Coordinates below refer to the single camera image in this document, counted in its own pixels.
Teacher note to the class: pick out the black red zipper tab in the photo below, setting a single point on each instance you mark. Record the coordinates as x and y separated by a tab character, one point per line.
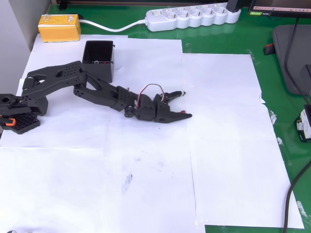
269	49

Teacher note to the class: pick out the yellow cardboard box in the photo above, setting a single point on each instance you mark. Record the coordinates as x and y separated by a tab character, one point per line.
59	32

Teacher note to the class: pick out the black square container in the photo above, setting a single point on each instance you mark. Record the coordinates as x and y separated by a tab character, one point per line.
109	72

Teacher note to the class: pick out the clear tape piece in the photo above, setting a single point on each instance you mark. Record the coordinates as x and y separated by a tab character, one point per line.
301	208
273	118
280	141

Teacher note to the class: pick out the black display screen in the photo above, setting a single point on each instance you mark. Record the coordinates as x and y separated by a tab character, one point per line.
279	14

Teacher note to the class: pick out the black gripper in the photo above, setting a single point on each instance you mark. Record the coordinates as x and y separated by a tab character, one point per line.
164	114

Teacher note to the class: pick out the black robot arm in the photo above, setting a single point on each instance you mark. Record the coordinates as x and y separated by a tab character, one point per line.
60	77

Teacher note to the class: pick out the orange black clamp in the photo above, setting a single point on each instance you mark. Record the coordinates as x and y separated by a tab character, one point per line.
9	122

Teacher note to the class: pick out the white power strip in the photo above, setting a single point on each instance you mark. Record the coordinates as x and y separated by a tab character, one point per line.
194	21

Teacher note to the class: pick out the black plug adapter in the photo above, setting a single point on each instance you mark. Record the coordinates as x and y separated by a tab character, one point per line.
233	4

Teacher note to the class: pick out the small black green device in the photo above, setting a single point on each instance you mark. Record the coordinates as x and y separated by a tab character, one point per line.
305	126

